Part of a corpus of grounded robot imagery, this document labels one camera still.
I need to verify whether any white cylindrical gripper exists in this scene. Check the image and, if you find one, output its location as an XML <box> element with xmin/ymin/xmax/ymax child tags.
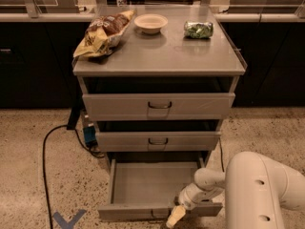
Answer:
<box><xmin>166</xmin><ymin>183</ymin><xmax>208</xmax><ymax>228</ymax></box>

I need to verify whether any grey bottom drawer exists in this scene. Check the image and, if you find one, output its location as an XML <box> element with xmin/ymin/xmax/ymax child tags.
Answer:
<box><xmin>97</xmin><ymin>157</ymin><xmax>224</xmax><ymax>222</ymax></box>

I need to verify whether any grey drawer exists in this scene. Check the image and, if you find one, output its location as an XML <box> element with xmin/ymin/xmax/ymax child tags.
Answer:
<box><xmin>95</xmin><ymin>131</ymin><xmax>220</xmax><ymax>152</ymax></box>
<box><xmin>83</xmin><ymin>93</ymin><xmax>234</xmax><ymax>121</ymax></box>
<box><xmin>97</xmin><ymin>157</ymin><xmax>224</xmax><ymax>222</ymax></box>

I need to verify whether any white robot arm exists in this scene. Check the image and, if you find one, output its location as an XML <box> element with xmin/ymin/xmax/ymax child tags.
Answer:
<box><xmin>166</xmin><ymin>152</ymin><xmax>305</xmax><ymax>229</ymax></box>

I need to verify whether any grey middle drawer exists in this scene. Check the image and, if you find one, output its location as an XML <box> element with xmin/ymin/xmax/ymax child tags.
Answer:
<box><xmin>95</xmin><ymin>131</ymin><xmax>220</xmax><ymax>152</ymax></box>

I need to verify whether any grey drawer cabinet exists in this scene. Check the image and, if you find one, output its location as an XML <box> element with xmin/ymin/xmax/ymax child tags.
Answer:
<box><xmin>73</xmin><ymin>6</ymin><xmax>245</xmax><ymax>162</ymax></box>

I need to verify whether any grey top drawer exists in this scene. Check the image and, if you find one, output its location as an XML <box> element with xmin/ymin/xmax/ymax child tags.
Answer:
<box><xmin>83</xmin><ymin>93</ymin><xmax>234</xmax><ymax>121</ymax></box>

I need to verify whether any blue tape floor mark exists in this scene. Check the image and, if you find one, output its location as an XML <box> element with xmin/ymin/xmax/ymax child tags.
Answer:
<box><xmin>51</xmin><ymin>209</ymin><xmax>88</xmax><ymax>229</ymax></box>

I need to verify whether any blue power box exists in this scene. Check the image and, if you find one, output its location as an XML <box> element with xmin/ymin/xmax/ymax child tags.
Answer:
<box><xmin>83</xmin><ymin>126</ymin><xmax>97</xmax><ymax>147</ymax></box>

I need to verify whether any green snack bag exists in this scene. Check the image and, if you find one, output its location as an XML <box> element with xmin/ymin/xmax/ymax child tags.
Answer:
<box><xmin>184</xmin><ymin>21</ymin><xmax>214</xmax><ymax>39</ymax></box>

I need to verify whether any white paper bowl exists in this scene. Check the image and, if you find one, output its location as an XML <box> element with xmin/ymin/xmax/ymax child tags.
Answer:
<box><xmin>134</xmin><ymin>14</ymin><xmax>168</xmax><ymax>34</ymax></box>

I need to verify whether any brown yellow chip bag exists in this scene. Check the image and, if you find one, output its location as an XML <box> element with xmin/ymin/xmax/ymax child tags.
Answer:
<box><xmin>72</xmin><ymin>9</ymin><xmax>136</xmax><ymax>59</ymax></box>

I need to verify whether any black cable left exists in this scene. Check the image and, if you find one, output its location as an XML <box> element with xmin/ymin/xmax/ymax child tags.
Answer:
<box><xmin>41</xmin><ymin>123</ymin><xmax>105</xmax><ymax>229</ymax></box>

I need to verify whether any dark counter with rail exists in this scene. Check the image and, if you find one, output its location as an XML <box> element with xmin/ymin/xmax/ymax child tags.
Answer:
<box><xmin>0</xmin><ymin>4</ymin><xmax>305</xmax><ymax>110</ymax></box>

